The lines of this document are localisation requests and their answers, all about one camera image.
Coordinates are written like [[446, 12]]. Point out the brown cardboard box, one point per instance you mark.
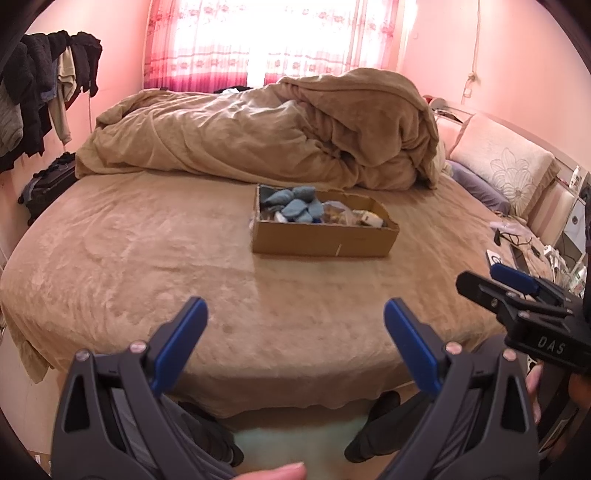
[[323, 240]]

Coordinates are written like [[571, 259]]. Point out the beige padded headboard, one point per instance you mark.
[[551, 203]]

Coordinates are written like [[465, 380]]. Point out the person's right leg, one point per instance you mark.
[[378, 429]]

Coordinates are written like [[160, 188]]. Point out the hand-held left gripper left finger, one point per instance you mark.
[[178, 350]]

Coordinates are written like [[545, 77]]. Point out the purple pillow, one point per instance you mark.
[[480, 189]]

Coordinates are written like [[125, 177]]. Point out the person's right hand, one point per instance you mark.
[[534, 392]]

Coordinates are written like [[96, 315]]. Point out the white power bank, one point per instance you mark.
[[495, 258]]

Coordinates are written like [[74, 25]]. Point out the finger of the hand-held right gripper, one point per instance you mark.
[[515, 279], [475, 287]]

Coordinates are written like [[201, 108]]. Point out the blue-grey knitted sock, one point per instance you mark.
[[277, 198], [295, 210], [316, 208], [302, 191]]

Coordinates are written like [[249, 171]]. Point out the black suitcase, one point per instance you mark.
[[46, 189]]

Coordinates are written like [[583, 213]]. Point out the pile of hanging clothes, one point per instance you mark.
[[32, 92]]

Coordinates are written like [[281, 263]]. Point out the clear plastic bag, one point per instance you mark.
[[505, 225]]

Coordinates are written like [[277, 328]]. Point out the black smartphone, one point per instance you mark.
[[521, 259]]

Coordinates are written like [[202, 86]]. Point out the person's left hand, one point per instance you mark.
[[277, 473]]

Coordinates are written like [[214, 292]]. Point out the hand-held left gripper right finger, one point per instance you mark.
[[411, 350]]

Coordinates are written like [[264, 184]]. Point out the bed with brown sheet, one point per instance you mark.
[[138, 277]]

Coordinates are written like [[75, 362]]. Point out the beige fleece duvet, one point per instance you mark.
[[231, 134]]

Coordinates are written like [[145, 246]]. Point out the white charger plug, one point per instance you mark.
[[551, 258]]

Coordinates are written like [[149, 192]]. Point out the glass bedside shelf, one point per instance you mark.
[[445, 110]]

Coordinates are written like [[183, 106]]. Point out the pink patterned curtain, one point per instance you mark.
[[184, 50]]

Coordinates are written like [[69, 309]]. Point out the white nightstand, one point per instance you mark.
[[575, 226]]

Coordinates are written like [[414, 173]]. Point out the red round object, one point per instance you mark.
[[429, 99]]

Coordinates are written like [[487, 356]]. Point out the clear bag of snacks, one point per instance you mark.
[[337, 213]]

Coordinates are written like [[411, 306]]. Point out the cream pillow with flower embroidery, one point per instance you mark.
[[503, 161]]

